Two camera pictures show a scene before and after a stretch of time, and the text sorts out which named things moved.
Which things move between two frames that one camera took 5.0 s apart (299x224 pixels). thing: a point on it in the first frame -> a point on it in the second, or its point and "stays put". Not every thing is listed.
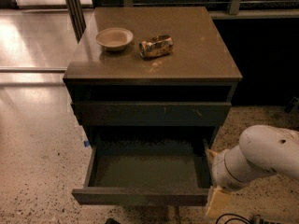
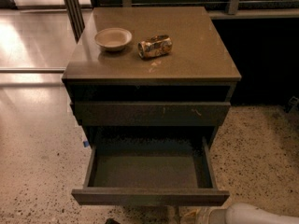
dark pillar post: [76, 10] stays put
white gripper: [221, 171] -> [216, 216]
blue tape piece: [86, 144] stays put
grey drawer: [163, 172] stays put
